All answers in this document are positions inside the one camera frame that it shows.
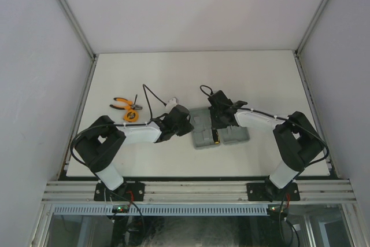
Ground left aluminium frame post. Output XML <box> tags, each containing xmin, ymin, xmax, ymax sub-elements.
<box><xmin>39</xmin><ymin>0</ymin><xmax>97</xmax><ymax>60</ymax></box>

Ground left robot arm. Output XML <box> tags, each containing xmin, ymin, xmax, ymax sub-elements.
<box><xmin>70</xmin><ymin>104</ymin><xmax>194</xmax><ymax>201</ymax></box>

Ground grey plastic tool case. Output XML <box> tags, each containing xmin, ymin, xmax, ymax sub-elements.
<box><xmin>190</xmin><ymin>108</ymin><xmax>250</xmax><ymax>150</ymax></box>

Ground aluminium front rail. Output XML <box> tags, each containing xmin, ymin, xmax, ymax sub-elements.
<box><xmin>42</xmin><ymin>180</ymin><xmax>356</xmax><ymax>204</ymax></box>

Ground right aluminium frame post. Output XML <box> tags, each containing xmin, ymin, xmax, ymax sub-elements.
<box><xmin>294</xmin><ymin>0</ymin><xmax>347</xmax><ymax>57</ymax></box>

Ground orange handled pliers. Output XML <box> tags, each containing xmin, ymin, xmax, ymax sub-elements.
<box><xmin>109</xmin><ymin>97</ymin><xmax>143</xmax><ymax>110</ymax></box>

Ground orange tape measure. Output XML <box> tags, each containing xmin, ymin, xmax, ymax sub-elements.
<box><xmin>123</xmin><ymin>109</ymin><xmax>139</xmax><ymax>123</ymax></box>

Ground black yellow screwdriver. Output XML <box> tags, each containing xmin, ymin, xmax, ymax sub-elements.
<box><xmin>212</xmin><ymin>130</ymin><xmax>220</xmax><ymax>145</ymax></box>

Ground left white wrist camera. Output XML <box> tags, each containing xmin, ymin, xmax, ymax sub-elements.
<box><xmin>165</xmin><ymin>97</ymin><xmax>178</xmax><ymax>113</ymax></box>

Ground slotted grey cable duct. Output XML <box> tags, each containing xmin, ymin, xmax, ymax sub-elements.
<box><xmin>53</xmin><ymin>204</ymin><xmax>268</xmax><ymax>216</ymax></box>

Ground right camera black cable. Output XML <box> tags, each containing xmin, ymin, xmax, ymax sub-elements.
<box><xmin>199</xmin><ymin>84</ymin><xmax>330</xmax><ymax>169</ymax></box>

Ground left camera black cable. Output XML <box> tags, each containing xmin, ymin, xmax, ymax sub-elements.
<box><xmin>71</xmin><ymin>83</ymin><xmax>168</xmax><ymax>172</ymax></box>

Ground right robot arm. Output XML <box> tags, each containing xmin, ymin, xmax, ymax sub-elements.
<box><xmin>205</xmin><ymin>90</ymin><xmax>330</xmax><ymax>201</ymax></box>

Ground aluminium frame post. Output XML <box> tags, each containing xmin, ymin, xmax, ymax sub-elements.
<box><xmin>39</xmin><ymin>0</ymin><xmax>97</xmax><ymax>60</ymax></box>
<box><xmin>294</xmin><ymin>0</ymin><xmax>347</xmax><ymax>57</ymax></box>

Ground camera black cable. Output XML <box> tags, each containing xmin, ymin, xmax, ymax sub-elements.
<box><xmin>199</xmin><ymin>84</ymin><xmax>330</xmax><ymax>169</ymax></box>
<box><xmin>71</xmin><ymin>83</ymin><xmax>168</xmax><ymax>172</ymax></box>

